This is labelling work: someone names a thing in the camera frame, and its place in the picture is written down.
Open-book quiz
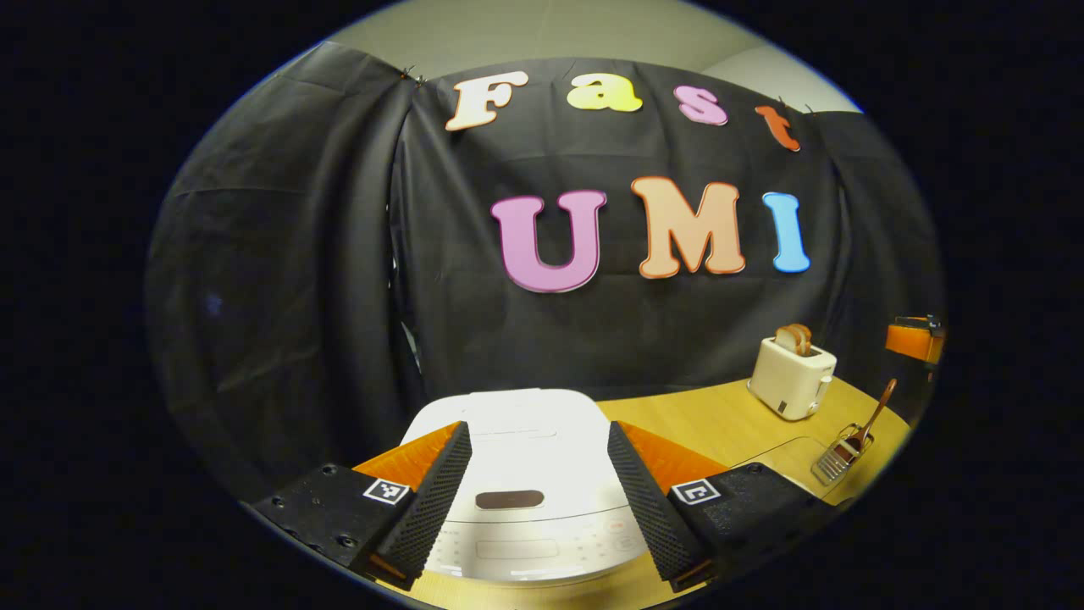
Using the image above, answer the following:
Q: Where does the white rice cooker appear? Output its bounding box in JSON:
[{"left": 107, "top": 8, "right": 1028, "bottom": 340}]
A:
[{"left": 398, "top": 388, "right": 651, "bottom": 585}]

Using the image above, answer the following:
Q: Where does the black backdrop cloth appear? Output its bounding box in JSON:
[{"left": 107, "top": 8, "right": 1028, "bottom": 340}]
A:
[{"left": 144, "top": 41, "right": 945, "bottom": 509}]

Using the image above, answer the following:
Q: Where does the brown wooden spoon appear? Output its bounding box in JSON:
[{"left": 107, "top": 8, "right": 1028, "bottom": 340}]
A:
[{"left": 847, "top": 378, "right": 899, "bottom": 454}]

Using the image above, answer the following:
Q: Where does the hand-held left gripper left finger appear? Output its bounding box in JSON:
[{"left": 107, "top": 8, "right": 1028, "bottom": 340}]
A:
[{"left": 250, "top": 421, "right": 473, "bottom": 592}]

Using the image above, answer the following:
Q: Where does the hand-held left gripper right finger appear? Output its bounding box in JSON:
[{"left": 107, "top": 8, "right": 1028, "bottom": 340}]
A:
[{"left": 606, "top": 420, "right": 839, "bottom": 594}]

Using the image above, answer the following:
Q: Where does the white toaster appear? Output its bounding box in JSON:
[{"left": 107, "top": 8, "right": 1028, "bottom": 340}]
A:
[{"left": 747, "top": 335, "right": 838, "bottom": 422}]

